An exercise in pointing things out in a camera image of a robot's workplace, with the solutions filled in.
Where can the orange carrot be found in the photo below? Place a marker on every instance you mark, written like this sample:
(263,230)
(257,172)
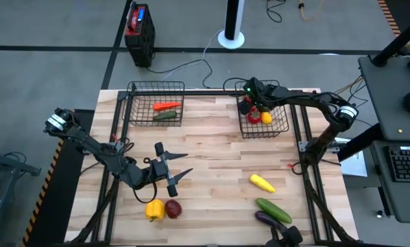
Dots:
(167,106)

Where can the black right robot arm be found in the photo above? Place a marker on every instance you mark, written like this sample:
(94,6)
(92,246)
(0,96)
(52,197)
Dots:
(323,140)

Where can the yellow lemon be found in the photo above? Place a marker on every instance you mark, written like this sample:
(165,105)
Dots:
(266,118)

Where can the purple eggplant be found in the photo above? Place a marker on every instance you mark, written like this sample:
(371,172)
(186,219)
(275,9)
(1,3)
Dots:
(265,217)

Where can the red fruit with green stem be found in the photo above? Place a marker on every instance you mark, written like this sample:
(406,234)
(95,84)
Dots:
(254,117)

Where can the grey workstation desk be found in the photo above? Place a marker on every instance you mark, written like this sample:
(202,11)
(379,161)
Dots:
(390,103)

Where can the dark green zucchini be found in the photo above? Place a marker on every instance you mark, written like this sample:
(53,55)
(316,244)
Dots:
(165,115)

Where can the black stand pole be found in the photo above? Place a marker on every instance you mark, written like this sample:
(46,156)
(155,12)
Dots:
(397,43)

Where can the yellow bell pepper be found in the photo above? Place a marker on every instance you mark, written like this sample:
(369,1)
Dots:
(154,209)

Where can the grey metal cart frame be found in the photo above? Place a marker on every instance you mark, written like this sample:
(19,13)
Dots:
(16,165)

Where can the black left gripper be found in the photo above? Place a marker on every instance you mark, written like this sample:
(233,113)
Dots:
(158,169)

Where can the green cucumber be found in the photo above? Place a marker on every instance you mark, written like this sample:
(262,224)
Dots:
(273,210)

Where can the red and black case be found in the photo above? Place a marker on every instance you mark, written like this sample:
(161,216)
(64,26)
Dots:
(140,37)

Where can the black keyboard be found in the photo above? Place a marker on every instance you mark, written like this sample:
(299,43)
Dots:
(407,164)

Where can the large red tomato green leaf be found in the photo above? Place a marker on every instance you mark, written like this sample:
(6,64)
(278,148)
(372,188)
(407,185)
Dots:
(245,99)

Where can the dark red apple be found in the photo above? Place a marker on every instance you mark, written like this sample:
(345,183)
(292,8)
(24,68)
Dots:
(173,208)

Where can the black mat hazard edge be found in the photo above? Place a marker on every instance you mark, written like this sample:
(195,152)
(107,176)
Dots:
(54,192)

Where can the white black pole stand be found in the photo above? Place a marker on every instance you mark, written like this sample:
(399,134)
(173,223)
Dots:
(234,17)

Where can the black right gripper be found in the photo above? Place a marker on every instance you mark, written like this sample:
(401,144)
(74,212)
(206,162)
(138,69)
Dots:
(266,96)

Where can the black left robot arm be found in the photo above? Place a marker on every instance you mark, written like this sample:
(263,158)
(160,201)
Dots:
(98,151)

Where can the yellow corn cob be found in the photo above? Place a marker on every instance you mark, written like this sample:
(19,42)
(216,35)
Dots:
(262,183)

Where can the black metal rig frame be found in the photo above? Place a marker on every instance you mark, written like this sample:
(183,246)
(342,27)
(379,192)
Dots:
(208,92)

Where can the black desk support beam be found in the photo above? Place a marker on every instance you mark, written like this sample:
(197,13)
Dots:
(362,142)

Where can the white paper sheet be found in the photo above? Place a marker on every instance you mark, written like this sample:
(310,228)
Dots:
(356,166)

